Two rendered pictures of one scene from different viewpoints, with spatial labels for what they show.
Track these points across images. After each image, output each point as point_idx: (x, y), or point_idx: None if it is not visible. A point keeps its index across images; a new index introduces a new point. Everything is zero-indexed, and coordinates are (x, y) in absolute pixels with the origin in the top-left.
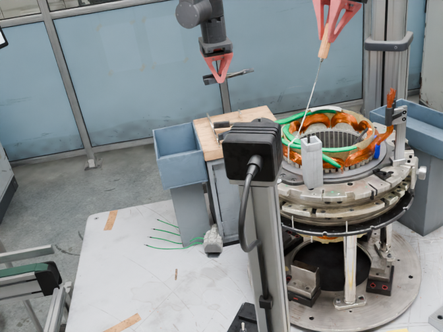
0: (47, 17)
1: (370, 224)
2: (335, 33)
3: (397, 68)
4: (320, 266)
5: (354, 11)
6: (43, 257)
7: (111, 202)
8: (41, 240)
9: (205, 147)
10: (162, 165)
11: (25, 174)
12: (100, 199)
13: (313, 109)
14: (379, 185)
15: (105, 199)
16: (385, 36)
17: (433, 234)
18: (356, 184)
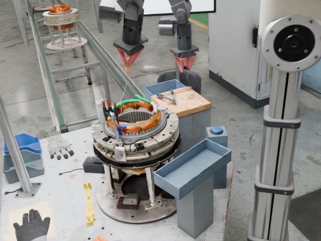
0: None
1: (98, 155)
2: (126, 63)
3: (263, 136)
4: (144, 184)
5: (129, 57)
6: (241, 133)
7: (305, 139)
8: (254, 127)
9: (155, 95)
10: (144, 91)
11: (304, 96)
12: (304, 134)
13: (151, 103)
14: (98, 139)
15: (306, 136)
16: (268, 108)
17: (182, 232)
18: (101, 133)
